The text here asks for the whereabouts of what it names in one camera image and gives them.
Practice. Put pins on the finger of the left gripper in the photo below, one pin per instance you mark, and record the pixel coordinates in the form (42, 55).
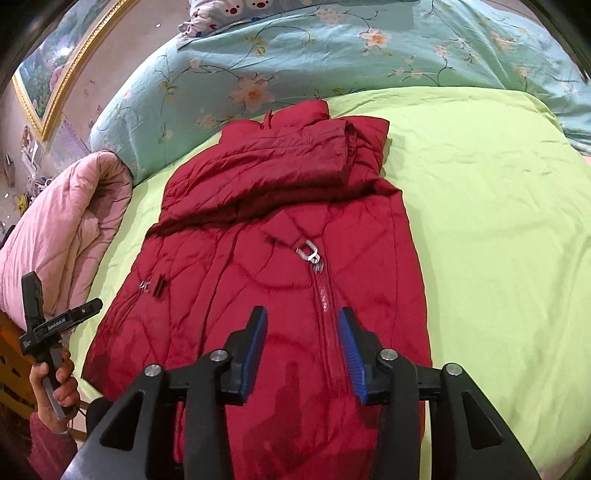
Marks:
(86, 310)

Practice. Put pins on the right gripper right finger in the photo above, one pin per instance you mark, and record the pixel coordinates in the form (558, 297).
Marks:
(384, 377)

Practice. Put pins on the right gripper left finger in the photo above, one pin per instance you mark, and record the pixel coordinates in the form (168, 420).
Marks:
(223, 377)

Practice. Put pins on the red quilted down jacket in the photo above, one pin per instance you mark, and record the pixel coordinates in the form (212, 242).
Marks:
(290, 213)

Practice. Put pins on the left forearm maroon sleeve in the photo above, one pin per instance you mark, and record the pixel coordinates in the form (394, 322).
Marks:
(52, 449)

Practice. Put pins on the person's left hand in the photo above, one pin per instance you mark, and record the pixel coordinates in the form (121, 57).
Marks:
(66, 395)

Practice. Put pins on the orange wooden cabinet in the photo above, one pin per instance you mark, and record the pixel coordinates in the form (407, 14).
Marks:
(16, 392)

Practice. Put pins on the pink quilted blanket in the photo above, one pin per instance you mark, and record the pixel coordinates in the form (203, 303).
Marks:
(64, 234)

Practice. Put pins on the light green bed sheet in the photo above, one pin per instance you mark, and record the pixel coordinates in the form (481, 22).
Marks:
(498, 204)

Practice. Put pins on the gold framed landscape painting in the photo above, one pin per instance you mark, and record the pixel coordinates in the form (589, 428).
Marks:
(43, 80)

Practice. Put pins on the grey pig pattern pillow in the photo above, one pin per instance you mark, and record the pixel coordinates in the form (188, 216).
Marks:
(210, 17)

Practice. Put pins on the teal floral duvet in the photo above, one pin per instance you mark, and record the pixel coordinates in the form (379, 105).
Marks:
(186, 90)

